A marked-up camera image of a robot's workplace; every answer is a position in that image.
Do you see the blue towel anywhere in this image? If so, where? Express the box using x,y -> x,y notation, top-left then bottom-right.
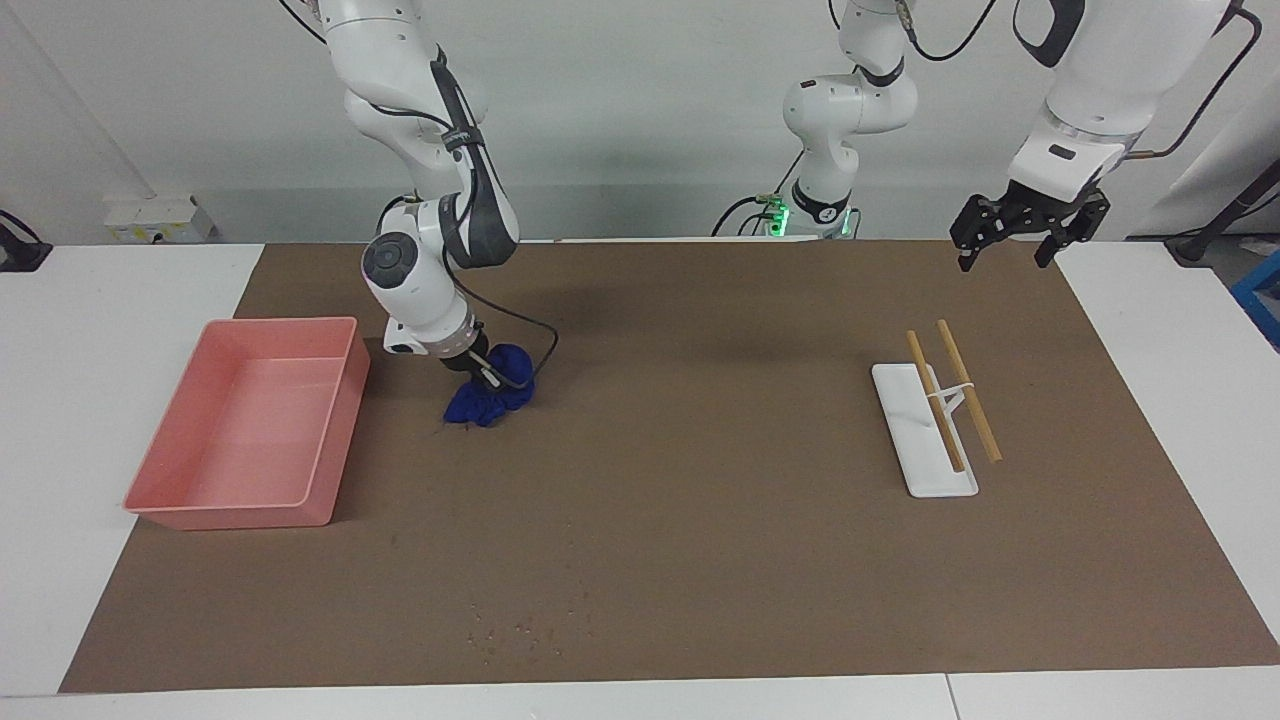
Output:
443,343 -> 536,428

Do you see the wooden dowel rod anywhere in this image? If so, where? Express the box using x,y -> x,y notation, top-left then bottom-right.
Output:
906,330 -> 966,474
936,319 -> 1003,464

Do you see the black stand leg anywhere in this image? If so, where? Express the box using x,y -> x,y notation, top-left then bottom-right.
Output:
1165,160 -> 1280,266

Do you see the pink plastic bin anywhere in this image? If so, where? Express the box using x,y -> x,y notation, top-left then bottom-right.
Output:
123,317 -> 372,531

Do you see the brown table mat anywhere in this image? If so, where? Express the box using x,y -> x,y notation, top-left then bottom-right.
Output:
58,238 -> 1280,694

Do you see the white power strip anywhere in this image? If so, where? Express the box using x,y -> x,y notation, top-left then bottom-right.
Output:
103,195 -> 214,244

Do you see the black clamp object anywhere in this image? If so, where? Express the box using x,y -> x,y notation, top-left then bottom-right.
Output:
0,210 -> 53,273

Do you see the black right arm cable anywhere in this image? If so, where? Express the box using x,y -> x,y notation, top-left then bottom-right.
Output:
385,100 -> 560,389

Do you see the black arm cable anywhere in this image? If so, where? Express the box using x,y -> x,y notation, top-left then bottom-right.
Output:
1130,0 -> 1263,161
385,100 -> 560,389

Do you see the blue frame object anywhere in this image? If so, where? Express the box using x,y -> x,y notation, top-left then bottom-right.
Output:
1232,250 -> 1280,351

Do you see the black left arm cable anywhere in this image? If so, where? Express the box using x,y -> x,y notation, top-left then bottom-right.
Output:
1130,0 -> 1263,161

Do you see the black base cable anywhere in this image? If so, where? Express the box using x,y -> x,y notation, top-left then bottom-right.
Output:
712,150 -> 803,239

